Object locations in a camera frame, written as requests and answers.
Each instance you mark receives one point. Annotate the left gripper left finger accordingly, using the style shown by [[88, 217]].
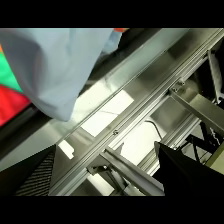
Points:
[[35, 176]]

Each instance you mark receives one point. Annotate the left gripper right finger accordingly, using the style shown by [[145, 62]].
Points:
[[186, 175]]

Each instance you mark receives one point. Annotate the light blue shirt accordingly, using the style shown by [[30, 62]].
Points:
[[50, 70]]

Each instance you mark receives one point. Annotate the silver frame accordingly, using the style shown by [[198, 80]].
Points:
[[140, 110]]

